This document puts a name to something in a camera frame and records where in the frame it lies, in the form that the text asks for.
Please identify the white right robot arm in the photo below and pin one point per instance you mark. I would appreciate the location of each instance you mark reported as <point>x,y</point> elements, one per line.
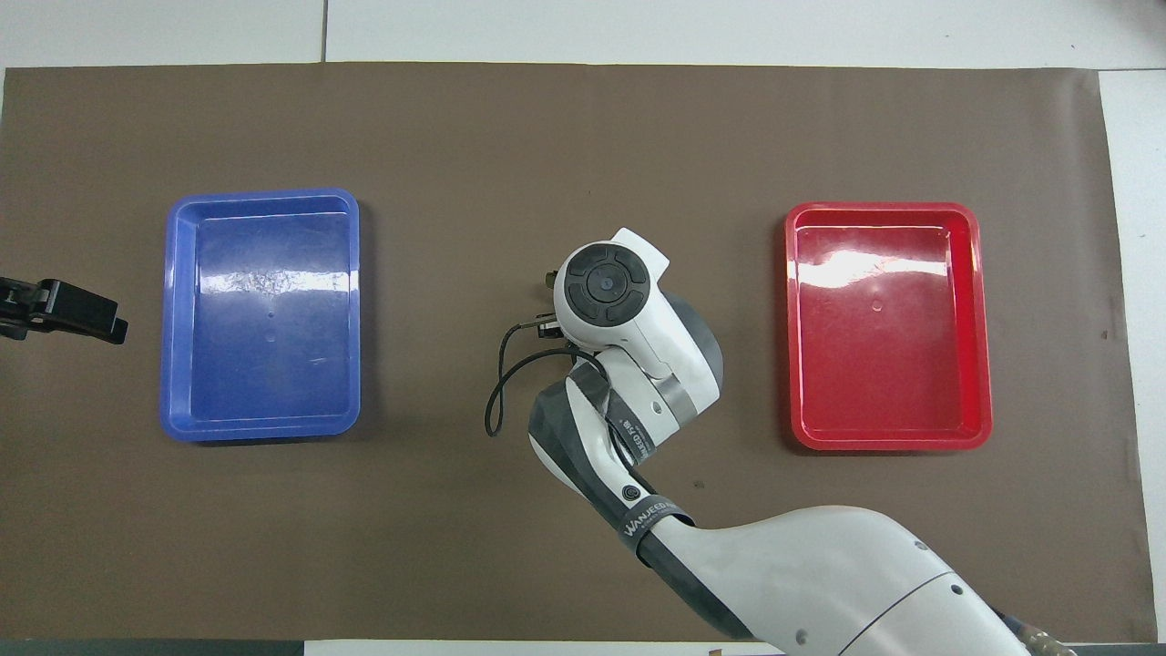
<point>820,565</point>

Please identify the brown table mat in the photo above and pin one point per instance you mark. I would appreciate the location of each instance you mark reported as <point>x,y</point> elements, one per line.
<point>364,547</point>

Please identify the blue plastic tray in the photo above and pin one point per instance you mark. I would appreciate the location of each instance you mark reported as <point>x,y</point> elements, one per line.
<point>264,364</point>

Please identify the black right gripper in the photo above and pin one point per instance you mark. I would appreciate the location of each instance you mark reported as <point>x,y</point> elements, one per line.
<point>547,328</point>

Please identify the red plastic tray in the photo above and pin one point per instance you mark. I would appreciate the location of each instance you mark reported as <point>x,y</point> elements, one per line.
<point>888,364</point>

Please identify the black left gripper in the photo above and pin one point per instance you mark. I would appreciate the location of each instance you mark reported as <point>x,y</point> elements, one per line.
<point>20,308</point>

